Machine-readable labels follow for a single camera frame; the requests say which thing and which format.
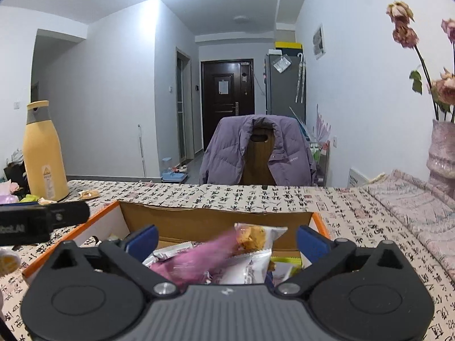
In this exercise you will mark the pink quilted cloth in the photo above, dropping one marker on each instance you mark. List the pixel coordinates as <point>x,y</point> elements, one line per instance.
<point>419,213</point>

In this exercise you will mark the silver and white snack packet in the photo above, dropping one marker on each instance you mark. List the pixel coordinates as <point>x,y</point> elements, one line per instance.
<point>167,251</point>

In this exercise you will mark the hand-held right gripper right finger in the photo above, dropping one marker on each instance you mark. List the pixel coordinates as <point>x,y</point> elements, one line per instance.
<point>312,243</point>

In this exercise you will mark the small green packet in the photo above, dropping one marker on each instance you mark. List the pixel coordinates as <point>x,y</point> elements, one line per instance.
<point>30,199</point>

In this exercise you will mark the grey interior door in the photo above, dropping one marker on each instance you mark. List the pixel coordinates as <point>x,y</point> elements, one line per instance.
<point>184,113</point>

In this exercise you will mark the purple padded jacket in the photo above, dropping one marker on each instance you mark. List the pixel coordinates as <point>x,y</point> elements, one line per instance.
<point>220,152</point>

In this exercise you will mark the purple snack packet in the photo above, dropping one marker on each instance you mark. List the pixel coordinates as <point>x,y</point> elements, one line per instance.
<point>199,259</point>

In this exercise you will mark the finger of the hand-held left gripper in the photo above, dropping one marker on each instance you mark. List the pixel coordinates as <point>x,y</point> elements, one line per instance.
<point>69,213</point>

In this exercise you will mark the small pastry packet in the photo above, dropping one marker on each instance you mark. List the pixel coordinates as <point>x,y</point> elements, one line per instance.
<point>89,194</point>

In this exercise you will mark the white wall heater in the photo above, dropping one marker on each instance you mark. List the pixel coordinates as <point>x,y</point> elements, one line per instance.
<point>355,177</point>

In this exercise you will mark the black shopping bag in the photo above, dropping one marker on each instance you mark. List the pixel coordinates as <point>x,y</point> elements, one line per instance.
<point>14,177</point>

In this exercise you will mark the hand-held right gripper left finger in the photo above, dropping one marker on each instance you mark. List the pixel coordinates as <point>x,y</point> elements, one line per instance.
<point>142,241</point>

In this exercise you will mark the paper notice on door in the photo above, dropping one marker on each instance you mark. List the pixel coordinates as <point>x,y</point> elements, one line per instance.
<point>223,88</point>

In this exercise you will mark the clear plastic bag on refrigerator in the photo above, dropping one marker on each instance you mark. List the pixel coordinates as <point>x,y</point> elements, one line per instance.
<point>280,64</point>

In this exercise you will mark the wooden chair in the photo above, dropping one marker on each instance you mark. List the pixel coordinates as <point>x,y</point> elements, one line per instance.
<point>257,163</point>

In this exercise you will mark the pink leaf wall sticker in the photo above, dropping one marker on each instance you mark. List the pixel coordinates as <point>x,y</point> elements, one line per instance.
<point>323,124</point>

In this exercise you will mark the yellow and black box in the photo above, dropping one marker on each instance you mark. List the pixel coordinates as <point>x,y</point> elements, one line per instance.
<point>288,47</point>

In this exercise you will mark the orange cardboard box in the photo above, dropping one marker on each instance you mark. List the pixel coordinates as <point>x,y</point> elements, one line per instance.
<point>213,223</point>

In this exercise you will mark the framed wall picture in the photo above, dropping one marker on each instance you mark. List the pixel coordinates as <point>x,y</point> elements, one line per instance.
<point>319,42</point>

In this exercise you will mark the grey refrigerator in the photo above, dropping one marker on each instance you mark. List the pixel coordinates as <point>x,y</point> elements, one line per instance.
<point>280,92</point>

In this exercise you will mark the silver yellow snack bag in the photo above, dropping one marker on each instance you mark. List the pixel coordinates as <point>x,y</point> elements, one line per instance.
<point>245,270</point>

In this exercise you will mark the yellow thermos bottle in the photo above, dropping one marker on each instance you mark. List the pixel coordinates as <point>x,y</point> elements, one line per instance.
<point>44,156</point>

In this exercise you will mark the round yellow pastry packet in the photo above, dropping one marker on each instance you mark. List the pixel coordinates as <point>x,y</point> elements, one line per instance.
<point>7,262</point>

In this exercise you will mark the storage cart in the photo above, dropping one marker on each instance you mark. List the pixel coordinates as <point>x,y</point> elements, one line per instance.
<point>320,163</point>

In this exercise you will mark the white mop pole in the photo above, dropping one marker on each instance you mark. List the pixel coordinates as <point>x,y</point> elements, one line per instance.
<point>141,149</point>

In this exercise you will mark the white cookie print packet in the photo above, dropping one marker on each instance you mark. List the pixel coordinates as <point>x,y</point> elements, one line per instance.
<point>252,238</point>

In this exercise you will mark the folded white umbrella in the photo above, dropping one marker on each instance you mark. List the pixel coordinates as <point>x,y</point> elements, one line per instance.
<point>301,78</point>

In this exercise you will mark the pink textured vase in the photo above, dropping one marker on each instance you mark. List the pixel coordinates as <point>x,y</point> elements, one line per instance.
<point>442,163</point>

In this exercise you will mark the dried pink roses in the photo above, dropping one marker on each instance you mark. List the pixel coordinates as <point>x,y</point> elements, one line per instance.
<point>403,33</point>

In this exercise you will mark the blue pet feeder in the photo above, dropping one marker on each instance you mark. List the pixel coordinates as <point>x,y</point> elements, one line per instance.
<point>174,174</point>

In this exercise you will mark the dark entrance door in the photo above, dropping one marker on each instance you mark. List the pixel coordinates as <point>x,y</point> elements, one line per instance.
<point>213,120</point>

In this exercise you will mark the small silver packet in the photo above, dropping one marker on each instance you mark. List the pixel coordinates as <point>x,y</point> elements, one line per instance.
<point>48,201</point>

